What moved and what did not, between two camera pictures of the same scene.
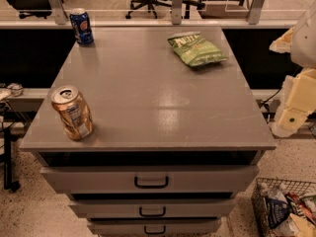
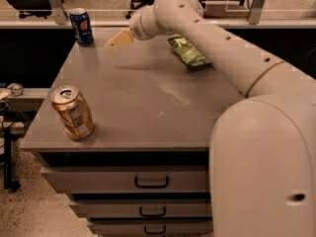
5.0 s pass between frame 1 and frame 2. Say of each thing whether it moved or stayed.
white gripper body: moved
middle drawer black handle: stayed
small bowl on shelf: stayed
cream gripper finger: moved
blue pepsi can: stayed
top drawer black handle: stayed
